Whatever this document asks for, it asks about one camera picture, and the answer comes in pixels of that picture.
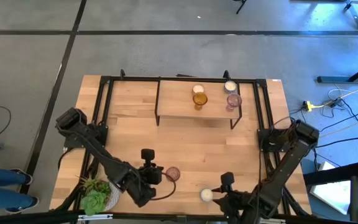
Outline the white candle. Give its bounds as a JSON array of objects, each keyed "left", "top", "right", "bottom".
[
  {"left": 199, "top": 187, "right": 214, "bottom": 203},
  {"left": 223, "top": 80, "right": 238, "bottom": 94},
  {"left": 191, "top": 83, "right": 206, "bottom": 95}
]

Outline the black aluminium table frame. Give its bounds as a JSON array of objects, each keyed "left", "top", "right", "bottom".
[{"left": 51, "top": 68, "right": 312, "bottom": 218}]

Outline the green succulent in white pot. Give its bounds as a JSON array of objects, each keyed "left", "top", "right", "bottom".
[{"left": 78, "top": 174, "right": 123, "bottom": 217}]

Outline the amber ribbed glass candle holder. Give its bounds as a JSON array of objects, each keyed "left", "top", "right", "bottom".
[{"left": 192, "top": 91, "right": 209, "bottom": 111}]

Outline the white floor cable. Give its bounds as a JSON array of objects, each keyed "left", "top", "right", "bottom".
[{"left": 327, "top": 88, "right": 357, "bottom": 101}]

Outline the pink ribbed glass candle holder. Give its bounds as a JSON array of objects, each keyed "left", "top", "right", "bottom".
[
  {"left": 225, "top": 93, "right": 243, "bottom": 113},
  {"left": 165, "top": 166, "right": 181, "bottom": 182}
]

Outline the dark floor stand base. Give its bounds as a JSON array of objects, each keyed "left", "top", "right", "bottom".
[{"left": 317, "top": 58, "right": 358, "bottom": 84}]

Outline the wooden shelf with black legs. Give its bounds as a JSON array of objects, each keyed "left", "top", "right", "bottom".
[{"left": 154, "top": 76, "right": 243, "bottom": 131}]

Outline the beige floor cable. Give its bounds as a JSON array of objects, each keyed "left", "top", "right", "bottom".
[{"left": 318, "top": 79, "right": 358, "bottom": 108}]

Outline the black overhead crossbeam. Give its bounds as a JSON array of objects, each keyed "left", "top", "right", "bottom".
[{"left": 0, "top": 210, "right": 358, "bottom": 224}]

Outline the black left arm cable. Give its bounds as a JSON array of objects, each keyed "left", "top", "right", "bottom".
[{"left": 150, "top": 172, "right": 177, "bottom": 201}]

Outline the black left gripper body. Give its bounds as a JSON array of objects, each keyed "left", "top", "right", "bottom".
[{"left": 138, "top": 148, "right": 164, "bottom": 187}]

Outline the black tripod leg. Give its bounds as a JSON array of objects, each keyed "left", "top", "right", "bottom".
[{"left": 235, "top": 0, "right": 248, "bottom": 15}]

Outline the person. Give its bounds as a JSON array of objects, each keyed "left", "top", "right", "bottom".
[{"left": 0, "top": 166, "right": 40, "bottom": 215}]

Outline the yellow power plug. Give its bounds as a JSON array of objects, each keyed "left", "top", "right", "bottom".
[{"left": 302, "top": 101, "right": 323, "bottom": 112}]

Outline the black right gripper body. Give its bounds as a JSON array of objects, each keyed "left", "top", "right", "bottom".
[{"left": 221, "top": 172, "right": 254, "bottom": 224}]

